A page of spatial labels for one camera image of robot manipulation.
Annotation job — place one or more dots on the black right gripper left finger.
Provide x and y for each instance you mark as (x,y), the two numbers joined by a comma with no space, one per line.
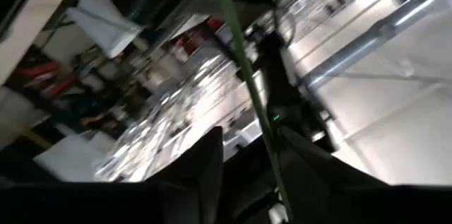
(183,188)

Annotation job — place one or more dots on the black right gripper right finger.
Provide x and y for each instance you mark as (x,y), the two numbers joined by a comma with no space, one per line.
(335,192)

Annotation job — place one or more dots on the green flower stem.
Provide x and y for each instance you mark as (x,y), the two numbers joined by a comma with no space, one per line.
(247,68)

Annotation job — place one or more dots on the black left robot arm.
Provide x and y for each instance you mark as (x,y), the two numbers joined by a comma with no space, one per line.
(282,86)

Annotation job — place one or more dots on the white paper sheet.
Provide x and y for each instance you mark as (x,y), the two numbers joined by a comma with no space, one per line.
(102,26)

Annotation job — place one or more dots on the light wooden table top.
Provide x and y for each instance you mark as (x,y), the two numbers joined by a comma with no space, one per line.
(24,29)

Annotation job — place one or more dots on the aluminium frame bar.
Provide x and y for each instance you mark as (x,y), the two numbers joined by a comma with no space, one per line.
(356,52)

